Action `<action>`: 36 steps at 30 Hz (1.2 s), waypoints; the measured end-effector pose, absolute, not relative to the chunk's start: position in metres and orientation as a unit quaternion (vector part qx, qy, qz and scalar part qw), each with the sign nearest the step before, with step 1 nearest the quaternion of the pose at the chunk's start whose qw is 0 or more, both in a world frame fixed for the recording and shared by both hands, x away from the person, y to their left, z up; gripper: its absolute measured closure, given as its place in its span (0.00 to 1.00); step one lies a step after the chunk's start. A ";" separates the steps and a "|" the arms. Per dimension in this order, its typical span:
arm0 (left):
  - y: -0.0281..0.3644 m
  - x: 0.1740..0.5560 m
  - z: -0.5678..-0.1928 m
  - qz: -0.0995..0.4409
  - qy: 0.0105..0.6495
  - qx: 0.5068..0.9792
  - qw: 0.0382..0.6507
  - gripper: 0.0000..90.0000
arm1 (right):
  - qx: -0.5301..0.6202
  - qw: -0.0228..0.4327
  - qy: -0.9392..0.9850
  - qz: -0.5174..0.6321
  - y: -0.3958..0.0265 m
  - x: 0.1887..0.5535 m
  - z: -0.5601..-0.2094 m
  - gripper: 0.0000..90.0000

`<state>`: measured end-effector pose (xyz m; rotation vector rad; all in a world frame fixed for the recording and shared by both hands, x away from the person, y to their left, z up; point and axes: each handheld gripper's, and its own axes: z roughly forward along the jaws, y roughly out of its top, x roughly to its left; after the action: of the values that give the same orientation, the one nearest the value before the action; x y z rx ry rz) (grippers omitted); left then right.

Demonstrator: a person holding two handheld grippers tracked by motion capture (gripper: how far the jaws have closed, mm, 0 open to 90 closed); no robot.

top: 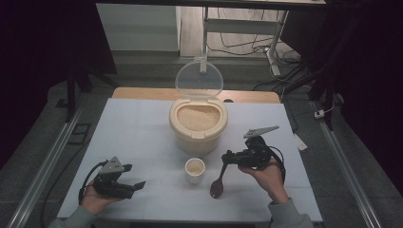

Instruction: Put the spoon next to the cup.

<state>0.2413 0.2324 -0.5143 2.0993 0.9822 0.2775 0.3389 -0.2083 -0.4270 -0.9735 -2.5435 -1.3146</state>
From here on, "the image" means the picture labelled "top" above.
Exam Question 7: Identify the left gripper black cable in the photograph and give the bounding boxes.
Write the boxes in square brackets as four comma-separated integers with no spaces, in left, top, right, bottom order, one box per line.
[78,160,107,205]

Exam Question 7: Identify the black stand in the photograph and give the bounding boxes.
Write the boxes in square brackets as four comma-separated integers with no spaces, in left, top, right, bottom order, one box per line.
[65,63,119,124]

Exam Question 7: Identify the person's right hand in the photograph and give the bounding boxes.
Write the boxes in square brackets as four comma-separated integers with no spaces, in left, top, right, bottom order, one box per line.
[238,156,290,205]

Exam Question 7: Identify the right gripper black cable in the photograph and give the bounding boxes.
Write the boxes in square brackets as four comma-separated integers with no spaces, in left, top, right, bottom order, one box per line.
[266,145,287,184]

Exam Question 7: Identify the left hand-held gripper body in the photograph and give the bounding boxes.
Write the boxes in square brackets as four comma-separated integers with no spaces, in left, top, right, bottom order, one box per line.
[92,156,136,200]

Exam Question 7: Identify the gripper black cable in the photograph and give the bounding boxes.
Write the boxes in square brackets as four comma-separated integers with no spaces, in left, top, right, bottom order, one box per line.
[266,145,287,184]
[78,160,107,205]

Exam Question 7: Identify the person's left hand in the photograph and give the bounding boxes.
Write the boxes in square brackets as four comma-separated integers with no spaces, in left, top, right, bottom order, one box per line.
[80,184,124,217]

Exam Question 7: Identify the white desk frame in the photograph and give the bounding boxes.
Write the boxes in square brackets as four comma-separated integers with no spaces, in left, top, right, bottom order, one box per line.
[200,6,290,77]

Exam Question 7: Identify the black floor cables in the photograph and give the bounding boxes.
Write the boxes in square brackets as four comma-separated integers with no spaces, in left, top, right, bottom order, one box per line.
[207,8,302,66]

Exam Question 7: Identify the white tag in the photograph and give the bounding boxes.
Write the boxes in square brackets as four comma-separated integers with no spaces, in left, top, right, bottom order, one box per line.
[293,132,309,152]

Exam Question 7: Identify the aluminium rail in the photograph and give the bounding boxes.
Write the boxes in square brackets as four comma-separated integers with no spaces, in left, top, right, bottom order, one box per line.
[317,120,384,228]
[6,104,87,228]

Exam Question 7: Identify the clear round container lid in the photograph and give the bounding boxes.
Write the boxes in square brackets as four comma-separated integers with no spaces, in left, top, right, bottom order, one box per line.
[175,60,224,99]

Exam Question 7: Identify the white cup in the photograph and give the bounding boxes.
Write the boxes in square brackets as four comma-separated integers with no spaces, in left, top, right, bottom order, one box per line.
[184,157,206,185]

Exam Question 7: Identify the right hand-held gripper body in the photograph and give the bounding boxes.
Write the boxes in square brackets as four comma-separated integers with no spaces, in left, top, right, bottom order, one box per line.
[230,125,280,171]

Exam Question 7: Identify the brown wooden spoon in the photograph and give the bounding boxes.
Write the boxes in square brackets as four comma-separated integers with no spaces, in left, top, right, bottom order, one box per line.
[209,161,229,200]

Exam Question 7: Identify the white table cover sheet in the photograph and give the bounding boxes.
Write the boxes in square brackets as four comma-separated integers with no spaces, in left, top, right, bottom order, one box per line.
[56,98,323,222]

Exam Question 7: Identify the beige rice container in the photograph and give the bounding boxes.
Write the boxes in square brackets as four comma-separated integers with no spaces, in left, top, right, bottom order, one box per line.
[168,97,229,156]

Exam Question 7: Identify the rice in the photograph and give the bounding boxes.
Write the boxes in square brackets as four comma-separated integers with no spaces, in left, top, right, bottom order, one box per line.
[176,104,221,132]

